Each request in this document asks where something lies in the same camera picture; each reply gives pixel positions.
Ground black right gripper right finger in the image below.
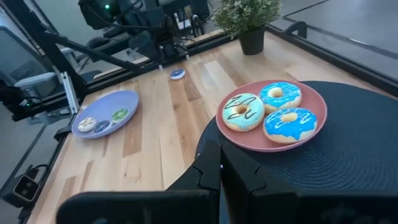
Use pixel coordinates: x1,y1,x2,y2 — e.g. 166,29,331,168
220,141,299,224

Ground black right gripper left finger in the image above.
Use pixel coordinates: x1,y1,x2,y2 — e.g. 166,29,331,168
166,139,222,194

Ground mint iced donut black drizzle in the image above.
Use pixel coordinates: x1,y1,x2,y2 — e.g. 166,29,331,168
221,93,266,133

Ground small green iced donut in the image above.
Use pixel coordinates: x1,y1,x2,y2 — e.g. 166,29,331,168
111,108,129,123

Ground blue iced donut white drizzle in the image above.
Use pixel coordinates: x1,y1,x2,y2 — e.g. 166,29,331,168
259,81,302,114
262,107,318,144

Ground small dark blue sprinkled donut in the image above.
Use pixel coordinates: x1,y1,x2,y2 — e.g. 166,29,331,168
93,119,111,134

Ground small white iced donut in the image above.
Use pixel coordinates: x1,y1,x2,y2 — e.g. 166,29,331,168
77,117,98,133

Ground small blue iced donut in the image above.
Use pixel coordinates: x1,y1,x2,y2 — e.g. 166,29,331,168
169,68,187,81

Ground pink round plate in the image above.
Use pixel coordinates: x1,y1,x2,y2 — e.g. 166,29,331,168
215,79,328,153

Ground green plant in black pot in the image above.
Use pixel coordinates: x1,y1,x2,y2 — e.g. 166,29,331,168
211,0,282,56

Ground lilac round plate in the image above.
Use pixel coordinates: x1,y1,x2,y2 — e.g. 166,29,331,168
71,90,140,139

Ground grey office chair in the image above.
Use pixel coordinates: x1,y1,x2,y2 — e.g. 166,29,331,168
14,72,57,91

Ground dark round woven placemat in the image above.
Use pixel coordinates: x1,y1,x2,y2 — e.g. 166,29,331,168
195,80,398,191

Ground black device green light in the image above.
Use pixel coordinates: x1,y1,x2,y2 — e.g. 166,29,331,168
0,79,47,122

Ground black diagonal frame strut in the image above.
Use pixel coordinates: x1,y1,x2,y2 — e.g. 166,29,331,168
43,30,144,74

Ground silver aluminium bracket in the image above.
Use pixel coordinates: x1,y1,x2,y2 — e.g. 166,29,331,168
60,71,79,115

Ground black corner bracket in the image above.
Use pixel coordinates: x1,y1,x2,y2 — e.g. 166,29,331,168
282,21,308,40

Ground black camera cable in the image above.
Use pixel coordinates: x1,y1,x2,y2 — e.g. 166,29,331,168
27,164,50,181

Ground black table-level camera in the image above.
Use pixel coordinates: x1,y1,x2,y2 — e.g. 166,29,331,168
9,174,41,208

